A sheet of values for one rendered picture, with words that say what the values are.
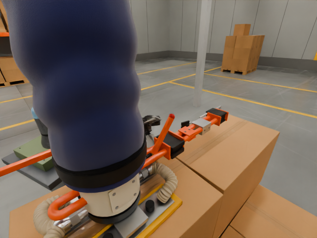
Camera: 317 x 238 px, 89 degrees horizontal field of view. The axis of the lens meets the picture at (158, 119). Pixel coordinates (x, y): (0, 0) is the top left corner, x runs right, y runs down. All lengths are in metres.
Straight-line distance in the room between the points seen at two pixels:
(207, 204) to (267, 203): 0.68
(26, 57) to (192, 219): 0.56
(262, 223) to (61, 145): 1.06
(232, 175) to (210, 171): 0.08
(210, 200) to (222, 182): 0.10
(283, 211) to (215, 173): 0.63
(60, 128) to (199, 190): 0.50
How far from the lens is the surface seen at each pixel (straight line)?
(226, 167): 0.77
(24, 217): 0.73
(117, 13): 0.29
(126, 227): 0.53
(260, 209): 1.22
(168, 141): 0.61
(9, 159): 1.45
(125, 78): 0.30
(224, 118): 0.91
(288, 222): 1.24
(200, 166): 0.74
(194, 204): 0.62
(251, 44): 7.11
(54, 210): 0.50
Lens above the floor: 1.45
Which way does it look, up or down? 28 degrees down
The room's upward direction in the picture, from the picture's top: 1 degrees counter-clockwise
